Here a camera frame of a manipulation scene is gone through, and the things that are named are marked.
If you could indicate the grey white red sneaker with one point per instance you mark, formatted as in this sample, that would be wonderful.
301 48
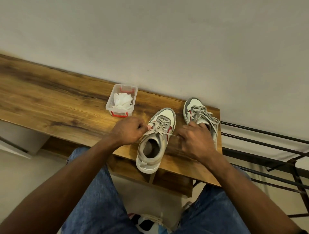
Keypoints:
151 149
193 108

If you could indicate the person's left forearm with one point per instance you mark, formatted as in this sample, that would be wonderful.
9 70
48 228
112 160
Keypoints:
60 190

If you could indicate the clear plastic box red clips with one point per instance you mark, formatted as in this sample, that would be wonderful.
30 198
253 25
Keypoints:
109 106

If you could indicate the multicoloured shoe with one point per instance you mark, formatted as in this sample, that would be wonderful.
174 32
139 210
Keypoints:
147 225

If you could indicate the person's right forearm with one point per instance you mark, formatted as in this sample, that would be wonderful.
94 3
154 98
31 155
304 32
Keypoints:
246 192

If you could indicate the person's right thumb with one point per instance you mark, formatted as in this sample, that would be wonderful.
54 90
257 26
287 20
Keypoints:
183 135

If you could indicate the blue jeans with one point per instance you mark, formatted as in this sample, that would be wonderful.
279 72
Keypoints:
101 207

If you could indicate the black metal rack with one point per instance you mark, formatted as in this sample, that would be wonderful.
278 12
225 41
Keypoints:
265 144

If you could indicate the person's left thumb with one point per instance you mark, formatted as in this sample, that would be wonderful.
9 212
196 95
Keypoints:
143 129

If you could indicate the person's right hand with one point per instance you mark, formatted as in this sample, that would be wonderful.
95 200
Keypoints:
198 143

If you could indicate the wooden shoe bench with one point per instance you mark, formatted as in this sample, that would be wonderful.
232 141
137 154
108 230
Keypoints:
60 103

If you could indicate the white crumpled tissues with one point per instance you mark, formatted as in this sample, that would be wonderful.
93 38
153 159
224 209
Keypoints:
122 101

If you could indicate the person's left hand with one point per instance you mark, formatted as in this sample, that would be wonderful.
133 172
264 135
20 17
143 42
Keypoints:
128 131

